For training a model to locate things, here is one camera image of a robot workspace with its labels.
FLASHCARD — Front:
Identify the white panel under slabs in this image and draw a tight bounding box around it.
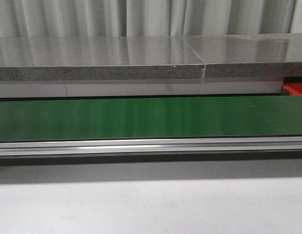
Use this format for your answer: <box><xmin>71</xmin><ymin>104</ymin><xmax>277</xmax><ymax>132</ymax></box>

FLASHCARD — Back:
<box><xmin>0</xmin><ymin>78</ymin><xmax>283</xmax><ymax>98</ymax></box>

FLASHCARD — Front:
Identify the white pleated curtain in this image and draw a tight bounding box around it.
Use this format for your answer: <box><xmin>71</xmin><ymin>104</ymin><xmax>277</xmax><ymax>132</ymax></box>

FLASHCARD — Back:
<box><xmin>0</xmin><ymin>0</ymin><xmax>302</xmax><ymax>38</ymax></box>

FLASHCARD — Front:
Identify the aluminium conveyor side rail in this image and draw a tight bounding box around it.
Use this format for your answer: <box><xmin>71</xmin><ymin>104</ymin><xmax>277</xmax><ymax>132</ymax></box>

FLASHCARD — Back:
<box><xmin>0</xmin><ymin>136</ymin><xmax>302</xmax><ymax>156</ymax></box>

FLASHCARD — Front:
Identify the green conveyor belt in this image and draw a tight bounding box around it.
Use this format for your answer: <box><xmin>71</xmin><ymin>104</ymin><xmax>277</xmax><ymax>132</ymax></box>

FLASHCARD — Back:
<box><xmin>0</xmin><ymin>96</ymin><xmax>302</xmax><ymax>142</ymax></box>

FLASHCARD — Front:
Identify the red plastic bin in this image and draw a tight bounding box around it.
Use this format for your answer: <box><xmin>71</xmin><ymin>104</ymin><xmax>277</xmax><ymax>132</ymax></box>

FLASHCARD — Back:
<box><xmin>283</xmin><ymin>82</ymin><xmax>302</xmax><ymax>96</ymax></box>

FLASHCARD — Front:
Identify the grey stone slab left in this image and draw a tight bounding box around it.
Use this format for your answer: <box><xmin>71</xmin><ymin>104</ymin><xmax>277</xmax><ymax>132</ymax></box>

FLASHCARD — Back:
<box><xmin>0</xmin><ymin>37</ymin><xmax>203</xmax><ymax>81</ymax></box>

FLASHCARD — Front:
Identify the grey stone slab right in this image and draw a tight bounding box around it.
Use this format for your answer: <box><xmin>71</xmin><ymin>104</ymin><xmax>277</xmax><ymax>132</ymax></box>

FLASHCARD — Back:
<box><xmin>183</xmin><ymin>34</ymin><xmax>302</xmax><ymax>78</ymax></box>

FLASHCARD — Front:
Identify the grey stone slab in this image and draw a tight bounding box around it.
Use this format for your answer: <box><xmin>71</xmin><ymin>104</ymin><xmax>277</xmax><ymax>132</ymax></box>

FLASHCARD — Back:
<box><xmin>183</xmin><ymin>34</ymin><xmax>302</xmax><ymax>78</ymax></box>
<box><xmin>0</xmin><ymin>37</ymin><xmax>203</xmax><ymax>81</ymax></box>

